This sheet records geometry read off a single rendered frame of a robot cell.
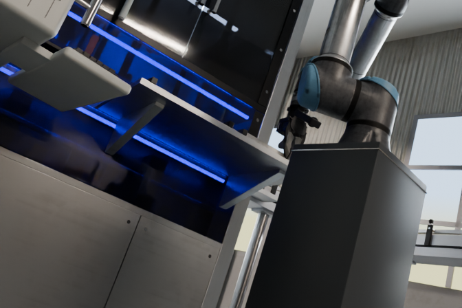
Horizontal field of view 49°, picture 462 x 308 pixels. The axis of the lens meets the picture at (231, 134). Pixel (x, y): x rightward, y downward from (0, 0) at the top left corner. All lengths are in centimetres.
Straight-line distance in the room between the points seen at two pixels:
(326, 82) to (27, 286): 112
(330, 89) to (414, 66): 368
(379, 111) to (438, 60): 358
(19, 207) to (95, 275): 34
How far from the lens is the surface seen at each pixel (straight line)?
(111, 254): 184
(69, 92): 154
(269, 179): 181
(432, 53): 499
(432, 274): 402
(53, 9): 133
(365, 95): 134
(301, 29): 244
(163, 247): 191
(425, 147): 444
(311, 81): 132
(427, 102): 469
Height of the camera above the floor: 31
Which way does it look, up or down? 20 degrees up
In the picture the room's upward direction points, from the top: 19 degrees clockwise
